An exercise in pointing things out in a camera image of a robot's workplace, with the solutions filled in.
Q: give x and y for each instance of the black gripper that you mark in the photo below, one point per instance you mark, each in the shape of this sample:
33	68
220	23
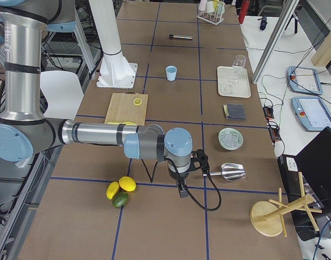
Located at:
178	176

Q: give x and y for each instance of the yellow lemon half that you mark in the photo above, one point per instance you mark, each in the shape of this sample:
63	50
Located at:
137	101

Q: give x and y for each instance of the metal muddler stick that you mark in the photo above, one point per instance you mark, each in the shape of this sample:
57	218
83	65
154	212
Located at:
180	37

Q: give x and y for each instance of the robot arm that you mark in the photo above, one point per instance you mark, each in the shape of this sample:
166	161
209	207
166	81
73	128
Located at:
25	131

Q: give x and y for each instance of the light blue cup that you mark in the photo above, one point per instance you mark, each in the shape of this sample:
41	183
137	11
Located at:
171	72

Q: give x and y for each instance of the white cup rack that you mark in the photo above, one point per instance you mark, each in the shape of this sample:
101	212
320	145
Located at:
210	18

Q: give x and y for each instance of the white cup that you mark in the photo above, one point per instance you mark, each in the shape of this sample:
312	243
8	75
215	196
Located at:
202	5

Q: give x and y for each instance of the green cup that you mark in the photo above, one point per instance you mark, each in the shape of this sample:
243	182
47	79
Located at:
221	9

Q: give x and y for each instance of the yellow cup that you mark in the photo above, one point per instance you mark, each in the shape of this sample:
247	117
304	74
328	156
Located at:
215	4

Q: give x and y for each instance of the metal ice scoop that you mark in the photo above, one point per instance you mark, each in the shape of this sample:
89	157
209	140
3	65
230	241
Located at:
230	172

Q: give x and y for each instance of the green bowl with ice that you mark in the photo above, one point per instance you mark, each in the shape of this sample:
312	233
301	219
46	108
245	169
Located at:
230	139

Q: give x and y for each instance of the yellow plastic knife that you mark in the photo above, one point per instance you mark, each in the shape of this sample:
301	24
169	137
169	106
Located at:
123	123

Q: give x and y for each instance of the wooden mug tree stand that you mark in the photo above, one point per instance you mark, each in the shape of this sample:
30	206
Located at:
267	216

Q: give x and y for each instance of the grey folded cloth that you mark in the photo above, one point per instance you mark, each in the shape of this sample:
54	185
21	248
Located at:
234	111

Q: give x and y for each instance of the wooden cutting board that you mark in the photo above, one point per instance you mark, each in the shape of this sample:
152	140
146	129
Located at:
121	108

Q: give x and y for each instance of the cream serving tray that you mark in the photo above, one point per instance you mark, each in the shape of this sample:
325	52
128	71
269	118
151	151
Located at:
231	85

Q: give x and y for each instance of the clear wine glass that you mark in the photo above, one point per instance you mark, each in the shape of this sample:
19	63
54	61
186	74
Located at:
238	65

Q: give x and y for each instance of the black monitor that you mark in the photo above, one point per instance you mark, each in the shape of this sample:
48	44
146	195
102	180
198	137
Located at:
314	161

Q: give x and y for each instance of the lower blue teach pendant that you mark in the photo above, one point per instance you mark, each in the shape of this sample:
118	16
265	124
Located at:
312	113

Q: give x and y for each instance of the blue teach pendant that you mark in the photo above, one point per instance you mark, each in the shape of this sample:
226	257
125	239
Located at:
312	113
304	80

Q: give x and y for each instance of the white chair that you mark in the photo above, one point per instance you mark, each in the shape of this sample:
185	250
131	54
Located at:
63	92

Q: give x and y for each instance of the upper blue teach pendant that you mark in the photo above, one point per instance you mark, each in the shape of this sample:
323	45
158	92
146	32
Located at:
304	80

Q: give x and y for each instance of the black folded umbrella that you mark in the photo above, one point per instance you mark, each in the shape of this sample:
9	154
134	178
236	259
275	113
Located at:
263	23

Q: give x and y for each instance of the red cylinder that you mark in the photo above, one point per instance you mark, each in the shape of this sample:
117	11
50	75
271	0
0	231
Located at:
243	11

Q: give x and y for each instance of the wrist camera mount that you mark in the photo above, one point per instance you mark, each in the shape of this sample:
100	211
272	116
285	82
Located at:
199	161

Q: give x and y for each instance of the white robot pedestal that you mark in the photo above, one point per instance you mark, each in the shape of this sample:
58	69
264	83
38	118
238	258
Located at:
115	70

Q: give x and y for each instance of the aluminium frame post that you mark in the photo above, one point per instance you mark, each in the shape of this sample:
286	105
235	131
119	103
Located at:
275	36

